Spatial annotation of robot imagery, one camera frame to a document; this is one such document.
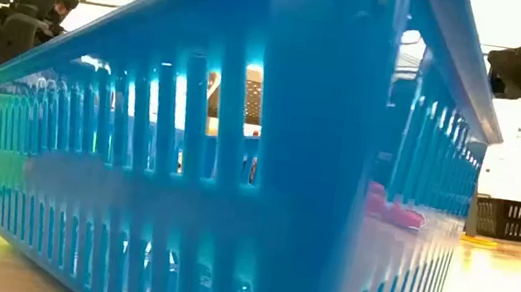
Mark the blue plastic basket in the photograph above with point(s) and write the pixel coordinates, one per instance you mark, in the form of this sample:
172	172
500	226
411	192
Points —
231	213

